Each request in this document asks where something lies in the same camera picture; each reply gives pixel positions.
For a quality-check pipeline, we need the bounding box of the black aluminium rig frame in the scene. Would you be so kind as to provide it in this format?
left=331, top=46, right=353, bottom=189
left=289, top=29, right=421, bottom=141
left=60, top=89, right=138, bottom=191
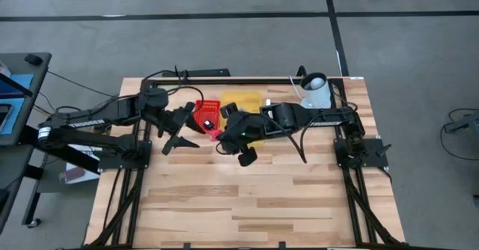
left=89, top=76, right=407, bottom=249

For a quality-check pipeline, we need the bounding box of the black power strip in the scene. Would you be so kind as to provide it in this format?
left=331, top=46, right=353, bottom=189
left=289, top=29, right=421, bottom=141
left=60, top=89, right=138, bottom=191
left=162, top=68, right=231, bottom=78

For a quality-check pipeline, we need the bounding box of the blue desk mat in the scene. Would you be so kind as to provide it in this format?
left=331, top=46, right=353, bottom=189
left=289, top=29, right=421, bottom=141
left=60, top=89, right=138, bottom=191
left=0, top=73, right=34, bottom=135

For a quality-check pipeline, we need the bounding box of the white cylindrical spot lamp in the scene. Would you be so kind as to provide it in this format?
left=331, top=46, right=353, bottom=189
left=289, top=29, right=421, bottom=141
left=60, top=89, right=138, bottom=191
left=300, top=71, right=333, bottom=111

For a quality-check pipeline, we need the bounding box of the white lamp cable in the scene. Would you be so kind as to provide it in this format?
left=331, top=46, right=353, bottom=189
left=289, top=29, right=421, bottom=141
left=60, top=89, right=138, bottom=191
left=288, top=76, right=305, bottom=101

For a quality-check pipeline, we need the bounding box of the black computer mouse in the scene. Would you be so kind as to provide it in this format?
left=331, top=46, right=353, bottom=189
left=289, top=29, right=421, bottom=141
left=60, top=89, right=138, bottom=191
left=24, top=53, right=43, bottom=66

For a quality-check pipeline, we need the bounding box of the white and maroon box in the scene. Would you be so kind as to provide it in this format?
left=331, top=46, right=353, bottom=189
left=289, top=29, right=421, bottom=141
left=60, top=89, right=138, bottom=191
left=61, top=162, right=100, bottom=186

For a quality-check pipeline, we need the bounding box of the grey side desk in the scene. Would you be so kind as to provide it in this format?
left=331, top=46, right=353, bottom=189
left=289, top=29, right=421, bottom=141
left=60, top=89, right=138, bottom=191
left=0, top=52, right=52, bottom=236

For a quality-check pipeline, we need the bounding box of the yellow plastic bin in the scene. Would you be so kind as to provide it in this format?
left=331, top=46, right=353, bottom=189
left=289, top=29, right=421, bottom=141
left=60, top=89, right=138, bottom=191
left=220, top=91, right=265, bottom=148

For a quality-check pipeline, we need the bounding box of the black floor cable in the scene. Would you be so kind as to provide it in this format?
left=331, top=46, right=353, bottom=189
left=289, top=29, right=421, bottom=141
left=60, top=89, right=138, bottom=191
left=439, top=108, right=479, bottom=162

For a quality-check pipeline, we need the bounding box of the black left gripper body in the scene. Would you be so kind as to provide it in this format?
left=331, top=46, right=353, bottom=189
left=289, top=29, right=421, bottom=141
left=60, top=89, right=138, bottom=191
left=159, top=103, right=195, bottom=156

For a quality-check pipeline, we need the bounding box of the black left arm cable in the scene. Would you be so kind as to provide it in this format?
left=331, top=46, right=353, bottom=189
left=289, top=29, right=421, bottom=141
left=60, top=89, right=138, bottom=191
left=144, top=69, right=205, bottom=112

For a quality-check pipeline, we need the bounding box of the red plastic bin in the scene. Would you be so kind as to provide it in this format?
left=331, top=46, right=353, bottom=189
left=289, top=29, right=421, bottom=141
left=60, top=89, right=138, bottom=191
left=192, top=99, right=222, bottom=133

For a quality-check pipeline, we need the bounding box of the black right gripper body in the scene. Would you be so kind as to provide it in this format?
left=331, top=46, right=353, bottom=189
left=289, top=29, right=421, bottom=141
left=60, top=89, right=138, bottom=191
left=217, top=102, right=270, bottom=168

